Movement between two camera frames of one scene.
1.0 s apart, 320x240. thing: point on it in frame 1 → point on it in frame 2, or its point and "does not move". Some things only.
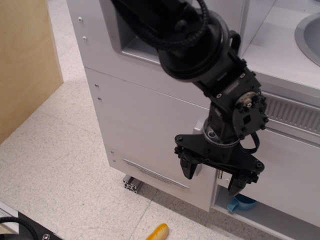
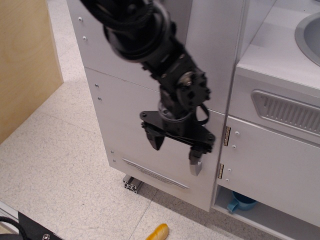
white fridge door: x=139 y=126 does not move
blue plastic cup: x=241 y=202 does not move
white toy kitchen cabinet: x=144 y=109 does not move
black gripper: x=235 y=159 → x=190 y=131
